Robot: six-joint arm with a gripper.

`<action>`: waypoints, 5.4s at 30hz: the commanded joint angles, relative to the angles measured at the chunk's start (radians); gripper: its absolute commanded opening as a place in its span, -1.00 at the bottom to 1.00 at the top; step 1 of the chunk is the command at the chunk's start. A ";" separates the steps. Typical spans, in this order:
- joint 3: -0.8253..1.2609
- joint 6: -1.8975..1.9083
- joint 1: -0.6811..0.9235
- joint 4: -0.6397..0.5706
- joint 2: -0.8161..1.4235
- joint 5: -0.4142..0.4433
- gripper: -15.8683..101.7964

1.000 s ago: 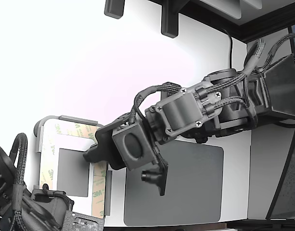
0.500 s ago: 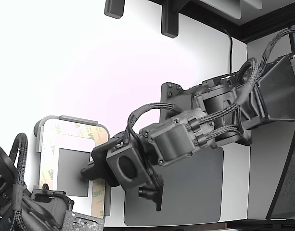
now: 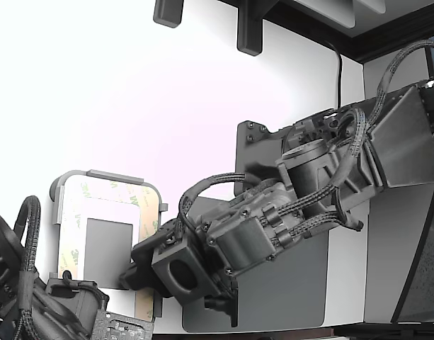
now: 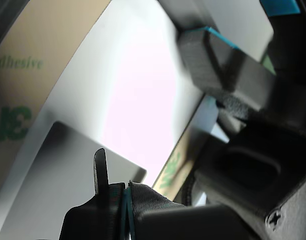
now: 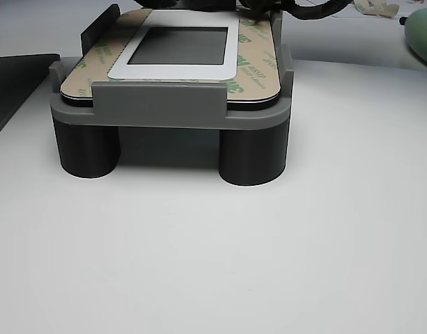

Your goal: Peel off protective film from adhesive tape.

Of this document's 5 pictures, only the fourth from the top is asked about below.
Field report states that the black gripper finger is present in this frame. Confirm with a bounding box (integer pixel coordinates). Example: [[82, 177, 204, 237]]
[[59, 148, 136, 240]]

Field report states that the gray gripper finger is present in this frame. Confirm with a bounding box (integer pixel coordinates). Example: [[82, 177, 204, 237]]
[[159, 0, 276, 121]]

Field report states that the tan printed protective film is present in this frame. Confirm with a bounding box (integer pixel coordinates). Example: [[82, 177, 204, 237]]
[[0, 0, 196, 201]]

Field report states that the white panel with dark window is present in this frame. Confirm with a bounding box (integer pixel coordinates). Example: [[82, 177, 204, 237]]
[[0, 0, 230, 240]]

